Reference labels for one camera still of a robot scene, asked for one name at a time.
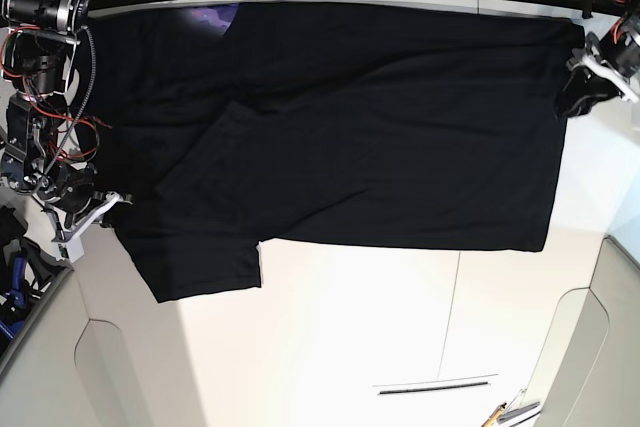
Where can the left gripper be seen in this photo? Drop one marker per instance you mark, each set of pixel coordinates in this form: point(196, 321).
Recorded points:
point(614, 58)

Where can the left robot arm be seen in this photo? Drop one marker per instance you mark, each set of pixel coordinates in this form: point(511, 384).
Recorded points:
point(582, 91)

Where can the grey plastic tray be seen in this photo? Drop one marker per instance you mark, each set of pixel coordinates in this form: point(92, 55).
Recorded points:
point(588, 371)

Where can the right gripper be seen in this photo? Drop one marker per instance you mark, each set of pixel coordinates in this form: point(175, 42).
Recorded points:
point(71, 201)

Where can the black ruler strip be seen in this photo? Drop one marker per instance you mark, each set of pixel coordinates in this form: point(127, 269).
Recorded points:
point(438, 388)

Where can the yellow black pen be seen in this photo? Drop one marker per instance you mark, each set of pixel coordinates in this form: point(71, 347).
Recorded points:
point(500, 409)

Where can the black T-shirt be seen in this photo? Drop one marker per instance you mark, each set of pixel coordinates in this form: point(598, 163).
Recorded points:
point(331, 123)

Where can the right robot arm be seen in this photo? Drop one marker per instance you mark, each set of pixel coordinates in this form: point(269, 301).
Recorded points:
point(49, 58)

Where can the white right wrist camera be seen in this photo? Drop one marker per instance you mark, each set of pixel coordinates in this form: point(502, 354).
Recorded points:
point(69, 251)

